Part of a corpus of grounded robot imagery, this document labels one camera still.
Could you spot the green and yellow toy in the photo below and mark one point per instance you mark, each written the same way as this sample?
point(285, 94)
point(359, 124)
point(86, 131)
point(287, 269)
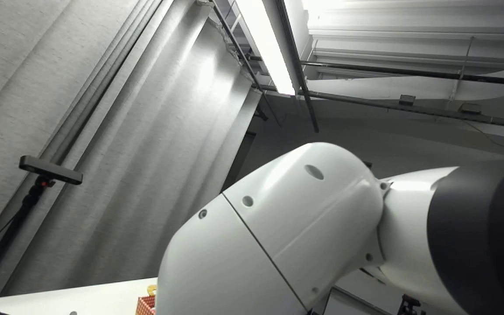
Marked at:
point(152, 287)

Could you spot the orange plastic cup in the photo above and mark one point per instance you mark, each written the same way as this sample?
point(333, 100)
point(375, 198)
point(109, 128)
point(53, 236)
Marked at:
point(145, 304)

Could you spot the black camera stand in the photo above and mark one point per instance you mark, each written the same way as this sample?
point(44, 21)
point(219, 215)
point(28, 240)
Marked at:
point(47, 168)

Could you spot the black ceiling pipe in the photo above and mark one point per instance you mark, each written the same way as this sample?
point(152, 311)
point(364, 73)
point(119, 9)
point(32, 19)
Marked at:
point(415, 72)

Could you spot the ceiling light fixture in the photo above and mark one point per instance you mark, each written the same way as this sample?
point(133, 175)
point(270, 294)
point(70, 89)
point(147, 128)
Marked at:
point(263, 40)

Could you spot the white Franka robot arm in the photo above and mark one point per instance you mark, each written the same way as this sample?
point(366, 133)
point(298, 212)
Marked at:
point(298, 233)

